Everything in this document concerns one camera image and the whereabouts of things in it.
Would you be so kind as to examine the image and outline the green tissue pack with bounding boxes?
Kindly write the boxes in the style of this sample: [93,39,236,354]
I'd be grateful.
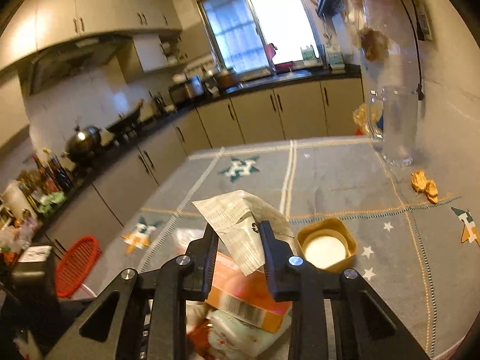
[208,310,291,358]

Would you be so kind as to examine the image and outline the orange medicine box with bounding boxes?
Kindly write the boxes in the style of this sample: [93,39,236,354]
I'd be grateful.
[206,253,291,333]

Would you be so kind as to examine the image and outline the white paper packet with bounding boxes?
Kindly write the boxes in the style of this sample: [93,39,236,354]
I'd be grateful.
[193,190,297,276]

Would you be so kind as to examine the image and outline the beige lower kitchen cabinets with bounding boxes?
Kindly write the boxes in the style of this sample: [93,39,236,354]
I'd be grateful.
[41,75,364,250]

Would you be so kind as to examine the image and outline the beige kitchen cabinets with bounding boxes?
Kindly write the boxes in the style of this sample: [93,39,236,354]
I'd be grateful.
[41,75,364,250]
[1,0,182,69]

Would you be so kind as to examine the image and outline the beige upper kitchen cabinets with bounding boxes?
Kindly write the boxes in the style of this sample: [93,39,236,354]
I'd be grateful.
[1,0,182,69]

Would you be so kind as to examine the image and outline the kitchen window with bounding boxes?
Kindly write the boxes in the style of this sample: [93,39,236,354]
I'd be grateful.
[196,0,323,75]

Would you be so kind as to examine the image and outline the red mesh waste basket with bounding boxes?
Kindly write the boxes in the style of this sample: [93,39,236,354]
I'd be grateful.
[55,235,102,298]

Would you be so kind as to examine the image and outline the yellow square lid container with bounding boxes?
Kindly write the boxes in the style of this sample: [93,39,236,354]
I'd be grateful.
[296,218,357,272]

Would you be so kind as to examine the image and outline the green cloth on counter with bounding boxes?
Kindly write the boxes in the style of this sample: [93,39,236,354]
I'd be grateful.
[37,192,66,217]

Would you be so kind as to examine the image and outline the grey patterned tablecloth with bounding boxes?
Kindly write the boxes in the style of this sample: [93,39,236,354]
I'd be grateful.
[85,139,479,359]

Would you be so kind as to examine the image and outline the dark soy sauce bottle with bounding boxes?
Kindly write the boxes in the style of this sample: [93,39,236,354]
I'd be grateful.
[48,153,73,194]

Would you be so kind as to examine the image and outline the crumpled orange peel scrap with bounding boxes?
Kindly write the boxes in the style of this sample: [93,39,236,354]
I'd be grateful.
[411,170,439,204]

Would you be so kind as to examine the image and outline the steel lidded wok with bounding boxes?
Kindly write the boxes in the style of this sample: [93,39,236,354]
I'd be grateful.
[61,119,102,164]

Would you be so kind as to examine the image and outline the black frying pan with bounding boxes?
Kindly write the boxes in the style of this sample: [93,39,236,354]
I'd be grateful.
[106,99,144,135]

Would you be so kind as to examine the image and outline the clear glass beer mug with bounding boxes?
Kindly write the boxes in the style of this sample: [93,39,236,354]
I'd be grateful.
[366,85,418,167]

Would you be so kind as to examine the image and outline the silver rice cooker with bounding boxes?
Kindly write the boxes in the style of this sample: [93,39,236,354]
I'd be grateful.
[169,76,205,103]

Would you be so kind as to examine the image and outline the black hanging power cable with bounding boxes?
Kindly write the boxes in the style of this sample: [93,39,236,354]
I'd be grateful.
[393,0,426,102]

